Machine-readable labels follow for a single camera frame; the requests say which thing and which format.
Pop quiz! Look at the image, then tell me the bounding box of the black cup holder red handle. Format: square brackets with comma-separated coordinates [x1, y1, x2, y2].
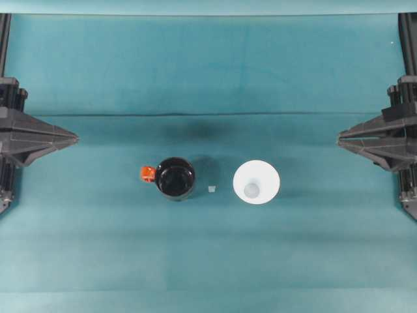
[140, 156, 197, 203]

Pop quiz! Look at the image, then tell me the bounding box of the blue-green table cloth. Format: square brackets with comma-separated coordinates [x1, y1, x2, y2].
[0, 112, 417, 313]

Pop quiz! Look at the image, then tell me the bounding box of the black frame post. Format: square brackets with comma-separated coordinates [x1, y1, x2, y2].
[397, 12, 417, 78]
[0, 12, 12, 79]

